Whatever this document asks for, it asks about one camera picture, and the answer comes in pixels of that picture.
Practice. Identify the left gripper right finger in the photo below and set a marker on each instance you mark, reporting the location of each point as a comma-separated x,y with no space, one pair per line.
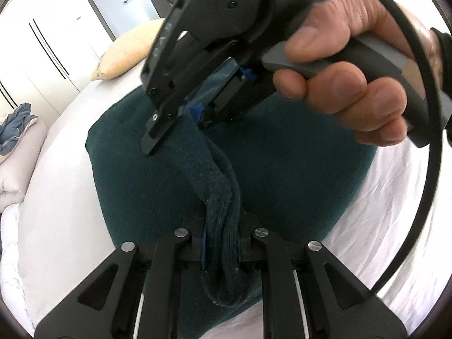
308,293

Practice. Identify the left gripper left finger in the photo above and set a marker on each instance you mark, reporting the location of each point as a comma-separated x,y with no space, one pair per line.
134,293

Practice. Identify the dark green knit sweater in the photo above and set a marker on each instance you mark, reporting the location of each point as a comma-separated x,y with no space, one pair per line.
286,162

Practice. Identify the person's right hand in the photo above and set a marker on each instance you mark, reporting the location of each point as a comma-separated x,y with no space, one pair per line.
372,110

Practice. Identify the yellow cushion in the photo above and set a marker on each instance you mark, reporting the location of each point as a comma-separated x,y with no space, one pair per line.
127,51

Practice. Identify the white bed sheet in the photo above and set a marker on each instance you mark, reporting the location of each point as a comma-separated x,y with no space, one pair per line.
62,234

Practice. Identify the white pillow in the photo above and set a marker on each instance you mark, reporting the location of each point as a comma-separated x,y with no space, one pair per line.
12,290

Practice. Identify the blue crumpled garment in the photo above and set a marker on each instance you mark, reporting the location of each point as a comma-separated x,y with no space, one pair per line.
14,126

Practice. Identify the cream wardrobe with handles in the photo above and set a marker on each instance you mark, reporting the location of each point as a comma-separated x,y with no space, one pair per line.
49,49

